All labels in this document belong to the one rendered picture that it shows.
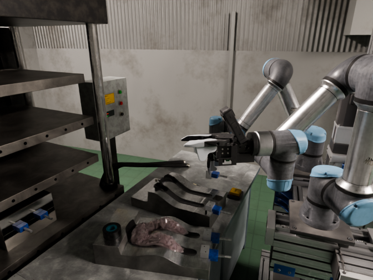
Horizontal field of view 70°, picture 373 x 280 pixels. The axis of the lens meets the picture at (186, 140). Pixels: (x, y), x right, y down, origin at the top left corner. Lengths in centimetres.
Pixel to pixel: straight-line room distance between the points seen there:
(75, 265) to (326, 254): 106
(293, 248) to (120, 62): 335
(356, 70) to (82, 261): 128
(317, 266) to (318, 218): 23
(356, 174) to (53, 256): 127
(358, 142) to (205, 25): 280
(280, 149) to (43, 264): 111
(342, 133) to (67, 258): 134
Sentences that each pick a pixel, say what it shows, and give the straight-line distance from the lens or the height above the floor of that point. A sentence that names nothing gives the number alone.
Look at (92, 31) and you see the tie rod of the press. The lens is 162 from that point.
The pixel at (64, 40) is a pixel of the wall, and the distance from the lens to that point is 457.
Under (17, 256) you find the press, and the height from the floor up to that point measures 78.
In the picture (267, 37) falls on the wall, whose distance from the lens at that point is 339.
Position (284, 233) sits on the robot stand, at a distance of 123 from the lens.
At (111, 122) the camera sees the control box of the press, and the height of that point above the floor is 118.
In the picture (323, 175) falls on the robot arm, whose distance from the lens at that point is 110.
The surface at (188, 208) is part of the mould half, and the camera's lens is 146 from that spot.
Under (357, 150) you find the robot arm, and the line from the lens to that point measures 97.
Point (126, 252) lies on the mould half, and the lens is 126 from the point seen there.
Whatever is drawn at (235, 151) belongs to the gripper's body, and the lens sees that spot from 76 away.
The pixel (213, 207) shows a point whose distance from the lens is 144.
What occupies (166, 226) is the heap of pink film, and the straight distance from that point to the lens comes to 131.
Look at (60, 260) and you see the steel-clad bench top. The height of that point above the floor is 80.
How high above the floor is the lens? 172
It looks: 21 degrees down
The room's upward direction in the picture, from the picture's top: straight up
